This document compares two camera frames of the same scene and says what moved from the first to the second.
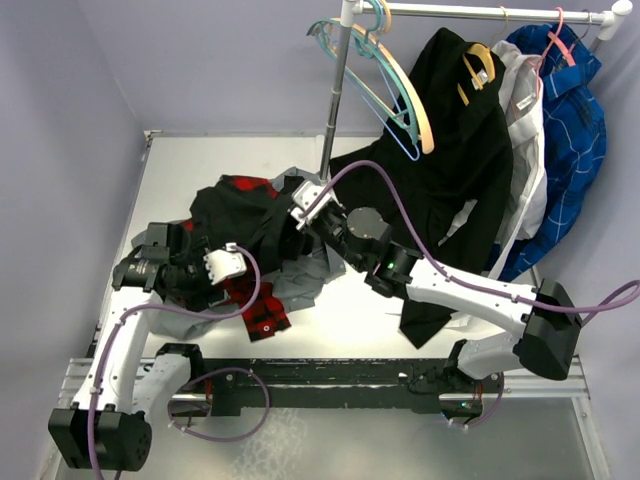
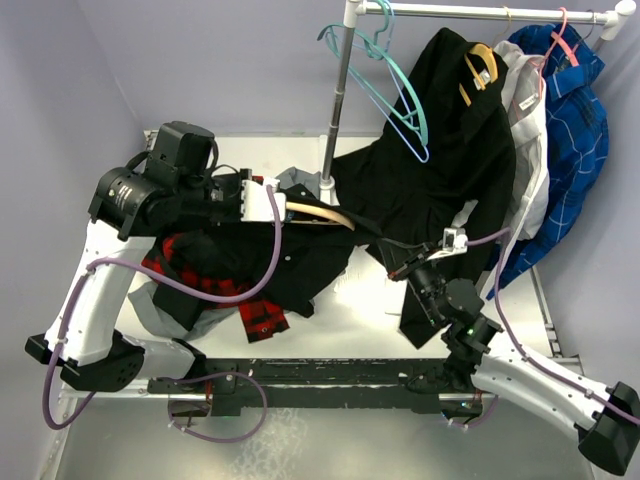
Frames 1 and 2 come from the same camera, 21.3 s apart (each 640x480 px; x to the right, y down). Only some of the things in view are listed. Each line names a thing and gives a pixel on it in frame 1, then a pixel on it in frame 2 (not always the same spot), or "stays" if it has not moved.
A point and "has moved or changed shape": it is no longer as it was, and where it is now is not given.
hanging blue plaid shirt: (574, 133) stays
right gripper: (313, 224) -> (401, 258)
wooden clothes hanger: (427, 133) has moved or changed shape
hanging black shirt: (446, 205) stays
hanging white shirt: (527, 214) stays
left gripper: (195, 299) -> (234, 214)
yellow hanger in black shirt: (490, 62) stays
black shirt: (258, 224) has moved or changed shape
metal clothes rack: (352, 8) stays
